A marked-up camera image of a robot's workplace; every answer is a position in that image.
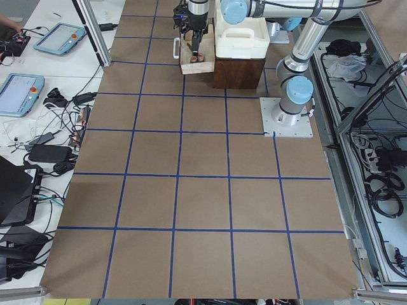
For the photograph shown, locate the black power adapter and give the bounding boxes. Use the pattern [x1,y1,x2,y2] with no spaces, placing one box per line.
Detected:
[28,144,72,163]

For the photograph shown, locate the orange grey scissors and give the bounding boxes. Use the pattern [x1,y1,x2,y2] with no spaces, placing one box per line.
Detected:
[190,53,205,64]

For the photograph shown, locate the blue teach pendant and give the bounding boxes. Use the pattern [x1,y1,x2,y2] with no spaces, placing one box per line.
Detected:
[34,22,86,55]
[1,73,45,117]

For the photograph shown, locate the wooden drawer with white handle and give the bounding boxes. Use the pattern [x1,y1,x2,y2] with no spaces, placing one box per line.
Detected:
[172,24,215,75]

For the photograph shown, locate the white plastic tray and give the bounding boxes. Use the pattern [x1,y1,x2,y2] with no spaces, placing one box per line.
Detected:
[214,1,270,59]

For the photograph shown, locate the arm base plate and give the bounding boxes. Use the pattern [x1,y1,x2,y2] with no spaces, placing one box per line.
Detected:
[266,22,289,44]
[259,97,313,138]

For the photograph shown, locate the upper blue teach pendant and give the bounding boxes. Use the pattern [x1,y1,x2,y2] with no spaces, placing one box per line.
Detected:
[34,22,86,55]

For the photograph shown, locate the aluminium frame post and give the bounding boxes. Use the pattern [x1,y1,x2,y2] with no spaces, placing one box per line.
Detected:
[72,0,111,68]

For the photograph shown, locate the lower blue teach pendant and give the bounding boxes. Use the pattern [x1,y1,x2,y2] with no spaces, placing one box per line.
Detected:
[1,73,45,117]

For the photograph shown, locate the black and white cloth heap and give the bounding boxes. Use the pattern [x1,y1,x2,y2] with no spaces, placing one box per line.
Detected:
[326,39,367,82]

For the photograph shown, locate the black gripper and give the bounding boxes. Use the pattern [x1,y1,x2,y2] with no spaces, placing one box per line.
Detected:
[179,11,208,55]

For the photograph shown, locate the dark brown wooden cabinet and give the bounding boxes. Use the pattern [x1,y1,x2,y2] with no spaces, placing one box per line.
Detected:
[213,57,266,89]

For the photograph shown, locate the black laptop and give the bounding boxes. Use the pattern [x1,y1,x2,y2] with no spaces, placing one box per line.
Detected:
[1,157,43,227]

